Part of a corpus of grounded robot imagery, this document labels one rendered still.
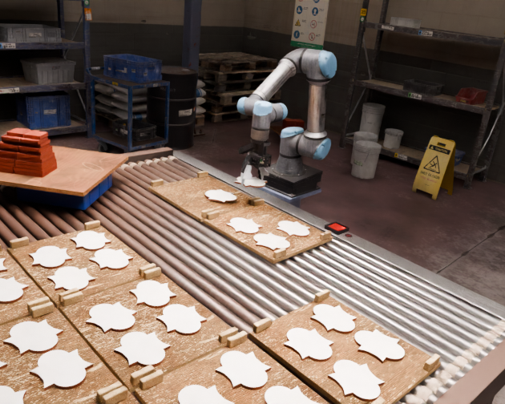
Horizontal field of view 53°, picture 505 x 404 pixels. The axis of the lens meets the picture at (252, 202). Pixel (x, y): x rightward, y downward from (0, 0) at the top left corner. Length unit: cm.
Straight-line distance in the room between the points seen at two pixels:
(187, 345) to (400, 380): 57
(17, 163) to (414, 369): 168
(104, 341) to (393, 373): 77
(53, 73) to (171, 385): 525
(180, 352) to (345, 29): 652
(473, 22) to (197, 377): 590
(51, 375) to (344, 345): 77
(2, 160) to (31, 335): 102
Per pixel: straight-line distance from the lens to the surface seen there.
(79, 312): 157
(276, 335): 150
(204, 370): 136
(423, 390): 147
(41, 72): 620
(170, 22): 784
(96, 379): 135
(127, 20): 743
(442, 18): 689
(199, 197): 234
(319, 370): 141
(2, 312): 162
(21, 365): 142
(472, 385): 151
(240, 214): 220
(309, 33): 792
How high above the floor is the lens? 183
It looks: 22 degrees down
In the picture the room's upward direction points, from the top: 6 degrees clockwise
